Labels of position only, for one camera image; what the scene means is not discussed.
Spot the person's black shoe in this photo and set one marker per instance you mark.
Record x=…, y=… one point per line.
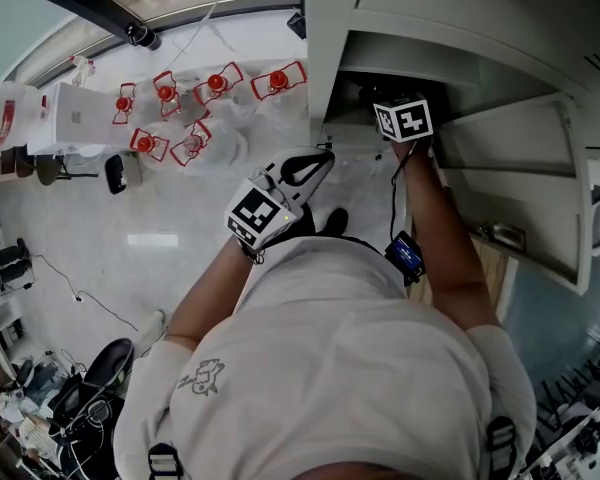
x=336, y=220

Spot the black harness buckle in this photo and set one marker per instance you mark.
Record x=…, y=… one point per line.
x=163, y=460
x=501, y=442

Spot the black bag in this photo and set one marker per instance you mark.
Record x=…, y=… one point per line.
x=116, y=173

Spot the white spray bottle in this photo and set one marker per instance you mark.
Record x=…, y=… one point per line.
x=82, y=69

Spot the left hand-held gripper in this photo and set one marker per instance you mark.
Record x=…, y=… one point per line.
x=258, y=213

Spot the grey metal locker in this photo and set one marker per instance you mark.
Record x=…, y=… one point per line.
x=480, y=28

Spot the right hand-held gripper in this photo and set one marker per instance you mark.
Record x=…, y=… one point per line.
x=405, y=119

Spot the person's right forearm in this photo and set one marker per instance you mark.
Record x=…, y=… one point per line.
x=445, y=238

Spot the metal door latch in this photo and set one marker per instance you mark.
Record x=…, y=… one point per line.
x=502, y=233

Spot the person's white shirt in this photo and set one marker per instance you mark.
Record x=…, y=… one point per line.
x=330, y=368

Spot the clear plastic wrapped package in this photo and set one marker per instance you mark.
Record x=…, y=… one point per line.
x=5, y=113

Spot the black office chair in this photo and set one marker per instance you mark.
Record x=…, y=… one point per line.
x=107, y=368

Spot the black cylinder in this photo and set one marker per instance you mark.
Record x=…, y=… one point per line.
x=144, y=36

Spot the cluster of clear water jugs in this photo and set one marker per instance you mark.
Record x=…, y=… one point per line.
x=205, y=113

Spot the person's left forearm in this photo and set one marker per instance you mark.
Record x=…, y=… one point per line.
x=205, y=293

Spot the cluttered desk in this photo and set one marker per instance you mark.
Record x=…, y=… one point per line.
x=35, y=418

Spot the black and blue belt device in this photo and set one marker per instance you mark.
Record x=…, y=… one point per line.
x=405, y=257

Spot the white cardboard box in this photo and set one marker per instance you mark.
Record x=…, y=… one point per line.
x=75, y=118

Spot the grey locker door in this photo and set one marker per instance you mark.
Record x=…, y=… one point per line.
x=530, y=178

